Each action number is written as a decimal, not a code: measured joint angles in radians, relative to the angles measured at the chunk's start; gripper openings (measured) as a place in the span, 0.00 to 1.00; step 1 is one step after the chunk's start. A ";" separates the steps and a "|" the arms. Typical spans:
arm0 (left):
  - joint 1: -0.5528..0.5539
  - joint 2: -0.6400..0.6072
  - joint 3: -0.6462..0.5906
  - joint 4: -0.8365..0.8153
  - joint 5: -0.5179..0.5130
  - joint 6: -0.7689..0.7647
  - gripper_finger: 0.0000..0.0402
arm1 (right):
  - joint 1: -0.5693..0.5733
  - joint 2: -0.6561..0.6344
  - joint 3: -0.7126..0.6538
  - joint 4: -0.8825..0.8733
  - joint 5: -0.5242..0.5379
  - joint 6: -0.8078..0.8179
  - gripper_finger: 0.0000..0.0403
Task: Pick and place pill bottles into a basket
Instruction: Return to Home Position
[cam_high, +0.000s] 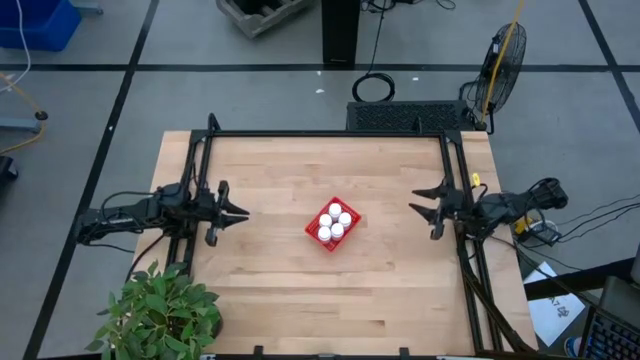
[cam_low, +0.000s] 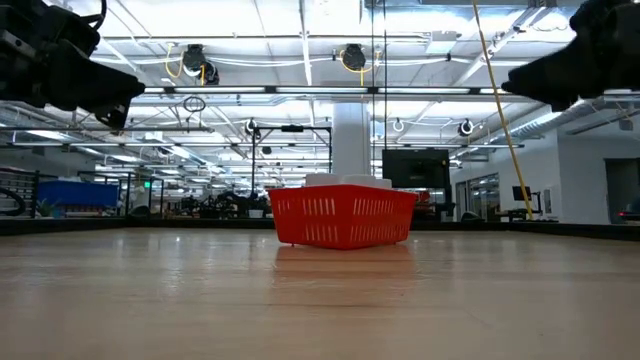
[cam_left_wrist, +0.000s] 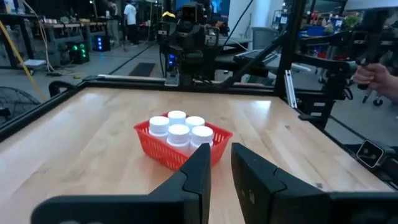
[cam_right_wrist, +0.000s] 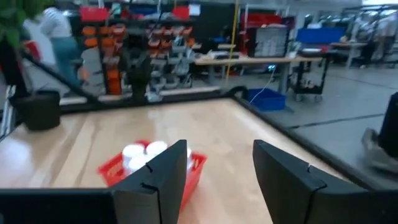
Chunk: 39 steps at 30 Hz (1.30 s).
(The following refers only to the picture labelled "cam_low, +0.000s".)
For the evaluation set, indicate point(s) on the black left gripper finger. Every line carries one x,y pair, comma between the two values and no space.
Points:
90,85
114,117

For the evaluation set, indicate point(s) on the white pill bottle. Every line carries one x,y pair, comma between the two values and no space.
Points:
325,180

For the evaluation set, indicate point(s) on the black background robot arm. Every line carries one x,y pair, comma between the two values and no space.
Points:
225,200

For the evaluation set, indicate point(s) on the red plastic slotted basket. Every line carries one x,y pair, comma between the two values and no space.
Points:
345,215

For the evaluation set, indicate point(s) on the blue plastic bin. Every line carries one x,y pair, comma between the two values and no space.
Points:
80,192

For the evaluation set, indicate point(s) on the small black monitor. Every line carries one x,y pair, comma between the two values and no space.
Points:
521,193

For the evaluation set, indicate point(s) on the dark door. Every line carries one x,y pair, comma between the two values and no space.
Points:
622,192

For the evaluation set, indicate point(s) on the small green plant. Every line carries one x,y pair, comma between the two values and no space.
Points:
46,207

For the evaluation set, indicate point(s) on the grey storage rack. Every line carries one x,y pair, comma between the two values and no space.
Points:
20,182

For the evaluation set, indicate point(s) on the small white bucket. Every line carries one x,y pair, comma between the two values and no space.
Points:
256,213

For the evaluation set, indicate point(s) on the long ceiling light strip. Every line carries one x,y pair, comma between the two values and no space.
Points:
320,90

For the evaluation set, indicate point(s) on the black gantry frame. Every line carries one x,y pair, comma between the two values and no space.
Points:
292,128

